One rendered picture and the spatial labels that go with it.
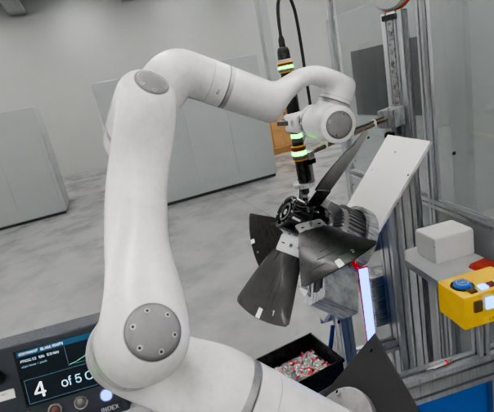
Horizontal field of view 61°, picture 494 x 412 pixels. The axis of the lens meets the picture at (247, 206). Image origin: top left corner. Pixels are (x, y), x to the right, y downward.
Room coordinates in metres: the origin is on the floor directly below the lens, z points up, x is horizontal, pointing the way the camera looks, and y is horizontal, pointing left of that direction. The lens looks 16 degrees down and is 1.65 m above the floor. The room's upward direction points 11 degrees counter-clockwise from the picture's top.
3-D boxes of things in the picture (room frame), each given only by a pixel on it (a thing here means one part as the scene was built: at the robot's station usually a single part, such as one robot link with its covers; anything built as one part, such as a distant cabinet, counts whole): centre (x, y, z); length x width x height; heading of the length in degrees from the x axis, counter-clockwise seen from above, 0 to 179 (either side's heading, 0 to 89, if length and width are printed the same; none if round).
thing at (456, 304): (0.92, -0.53, 1.02); 0.16 x 0.10 x 0.11; 99
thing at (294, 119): (1.12, -0.20, 1.53); 0.11 x 0.10 x 0.07; 9
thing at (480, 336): (0.92, -0.53, 0.92); 0.03 x 0.03 x 0.12; 9
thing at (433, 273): (1.43, -0.71, 0.84); 0.36 x 0.24 x 0.03; 9
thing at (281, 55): (1.23, -0.18, 1.52); 0.04 x 0.04 x 0.46
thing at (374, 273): (1.50, -0.48, 0.73); 0.15 x 0.09 x 0.22; 99
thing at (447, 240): (1.50, -0.73, 0.91); 0.17 x 0.16 x 0.11; 99
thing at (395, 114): (1.66, -0.64, 1.41); 0.10 x 0.07 x 0.08; 134
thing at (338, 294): (1.18, -0.22, 0.98); 0.20 x 0.16 x 0.20; 99
